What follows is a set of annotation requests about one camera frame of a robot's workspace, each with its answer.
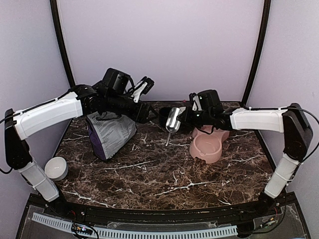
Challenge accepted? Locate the dark green mug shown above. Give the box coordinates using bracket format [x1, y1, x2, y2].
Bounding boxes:
[159, 107, 172, 129]

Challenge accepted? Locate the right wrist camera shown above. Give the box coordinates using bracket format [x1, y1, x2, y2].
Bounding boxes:
[189, 93, 202, 111]

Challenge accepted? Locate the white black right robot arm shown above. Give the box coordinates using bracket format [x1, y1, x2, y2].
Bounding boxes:
[177, 90, 314, 216]

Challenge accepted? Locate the black front frame rail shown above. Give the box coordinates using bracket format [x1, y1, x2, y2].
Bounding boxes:
[24, 193, 297, 226]

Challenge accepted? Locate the purple pet food bag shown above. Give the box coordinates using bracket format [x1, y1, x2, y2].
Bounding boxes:
[85, 112, 137, 161]

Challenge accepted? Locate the white grey round bowl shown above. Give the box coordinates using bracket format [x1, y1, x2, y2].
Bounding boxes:
[44, 156, 68, 181]

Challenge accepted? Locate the metal food scoop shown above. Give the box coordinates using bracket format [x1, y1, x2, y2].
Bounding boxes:
[165, 108, 182, 146]

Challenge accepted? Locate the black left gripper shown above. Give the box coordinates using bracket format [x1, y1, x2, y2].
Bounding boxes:
[106, 92, 160, 124]

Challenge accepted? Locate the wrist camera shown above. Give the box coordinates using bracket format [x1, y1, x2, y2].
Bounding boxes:
[131, 76, 155, 103]
[189, 93, 202, 111]

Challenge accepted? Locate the grey slotted cable duct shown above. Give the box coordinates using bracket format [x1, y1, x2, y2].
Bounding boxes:
[31, 213, 238, 239]

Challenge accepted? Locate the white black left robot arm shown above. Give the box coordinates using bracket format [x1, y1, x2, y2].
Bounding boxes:
[1, 68, 155, 217]

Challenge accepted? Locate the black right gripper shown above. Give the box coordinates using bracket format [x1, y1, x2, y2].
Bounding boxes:
[176, 106, 213, 129]

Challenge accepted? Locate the pink double pet bowl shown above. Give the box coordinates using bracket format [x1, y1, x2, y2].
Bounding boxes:
[189, 125, 230, 164]

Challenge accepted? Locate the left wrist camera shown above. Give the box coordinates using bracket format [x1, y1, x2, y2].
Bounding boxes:
[131, 76, 155, 103]

